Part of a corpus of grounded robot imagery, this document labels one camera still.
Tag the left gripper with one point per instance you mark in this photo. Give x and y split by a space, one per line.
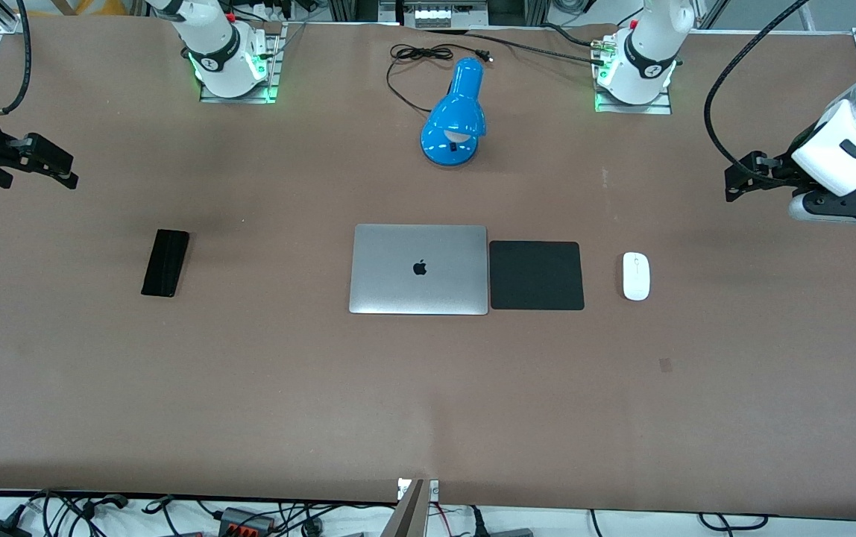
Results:
780 173

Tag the white computer mouse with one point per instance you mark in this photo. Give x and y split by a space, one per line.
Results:
636 276

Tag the black case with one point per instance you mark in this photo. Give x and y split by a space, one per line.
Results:
165 262

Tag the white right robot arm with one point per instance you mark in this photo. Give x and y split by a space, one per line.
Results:
219 52

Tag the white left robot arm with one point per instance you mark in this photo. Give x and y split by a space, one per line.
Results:
648 52

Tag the black mouse pad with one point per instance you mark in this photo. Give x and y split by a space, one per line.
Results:
536 274

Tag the blue desk lamp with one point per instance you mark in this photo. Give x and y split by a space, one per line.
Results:
458 112

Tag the silver closed laptop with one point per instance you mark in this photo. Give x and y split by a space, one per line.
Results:
418 268

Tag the white power strip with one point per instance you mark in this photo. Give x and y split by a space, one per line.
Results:
434 16

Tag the grey orange connector box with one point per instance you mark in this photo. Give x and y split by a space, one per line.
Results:
238 516

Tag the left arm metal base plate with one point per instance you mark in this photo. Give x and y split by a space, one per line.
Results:
655 108

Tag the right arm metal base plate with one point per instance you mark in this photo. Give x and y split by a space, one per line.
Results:
212 97

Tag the black aluminium frame post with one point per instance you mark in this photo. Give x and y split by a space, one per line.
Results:
517 9
353 9

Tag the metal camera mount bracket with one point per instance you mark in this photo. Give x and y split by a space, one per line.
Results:
414 514

